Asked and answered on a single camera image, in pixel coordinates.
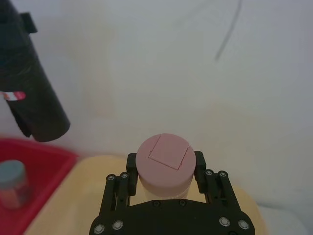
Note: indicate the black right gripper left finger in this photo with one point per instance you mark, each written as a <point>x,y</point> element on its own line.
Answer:
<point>132,178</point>

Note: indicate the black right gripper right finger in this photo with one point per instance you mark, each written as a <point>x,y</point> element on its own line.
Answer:
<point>201,180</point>

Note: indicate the cream vacuum bottle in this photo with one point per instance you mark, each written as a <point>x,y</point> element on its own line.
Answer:
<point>152,194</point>

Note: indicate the pale yellow board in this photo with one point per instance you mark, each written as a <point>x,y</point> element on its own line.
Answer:
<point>75,193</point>

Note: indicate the red plastic tray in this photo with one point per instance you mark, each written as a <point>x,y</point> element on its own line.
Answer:
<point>49,171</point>

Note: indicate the white table cloth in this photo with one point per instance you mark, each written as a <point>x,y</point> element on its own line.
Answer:
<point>171,73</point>

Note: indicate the glass jar with teal lid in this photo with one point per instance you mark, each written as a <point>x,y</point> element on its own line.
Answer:
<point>12,181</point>

